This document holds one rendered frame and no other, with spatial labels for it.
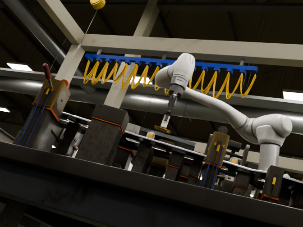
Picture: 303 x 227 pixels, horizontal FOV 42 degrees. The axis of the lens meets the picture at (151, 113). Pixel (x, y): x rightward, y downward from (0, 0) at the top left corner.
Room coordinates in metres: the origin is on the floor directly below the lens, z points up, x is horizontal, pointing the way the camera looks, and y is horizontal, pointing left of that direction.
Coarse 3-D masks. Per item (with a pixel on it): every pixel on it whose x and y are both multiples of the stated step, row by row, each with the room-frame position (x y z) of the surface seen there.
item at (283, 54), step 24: (48, 0) 4.45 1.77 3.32; (72, 24) 4.94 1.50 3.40; (96, 48) 5.13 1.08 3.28; (120, 48) 4.88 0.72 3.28; (144, 48) 4.69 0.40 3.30; (168, 48) 4.52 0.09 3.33; (192, 48) 4.36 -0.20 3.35; (216, 48) 4.20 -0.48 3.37; (240, 48) 4.06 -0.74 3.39; (264, 48) 3.92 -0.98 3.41; (288, 48) 3.78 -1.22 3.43
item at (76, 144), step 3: (69, 120) 1.75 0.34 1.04; (84, 126) 1.78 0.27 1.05; (63, 132) 1.75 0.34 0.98; (81, 135) 1.79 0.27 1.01; (60, 138) 1.75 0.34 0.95; (78, 138) 1.78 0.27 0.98; (81, 138) 1.81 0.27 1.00; (60, 141) 1.76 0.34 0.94; (78, 141) 1.80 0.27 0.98; (75, 144) 1.77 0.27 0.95; (78, 144) 1.81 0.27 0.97; (57, 147) 1.76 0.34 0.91; (75, 147) 1.79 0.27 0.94; (72, 150) 1.79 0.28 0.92; (72, 153) 1.80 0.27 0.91; (69, 156) 1.78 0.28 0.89
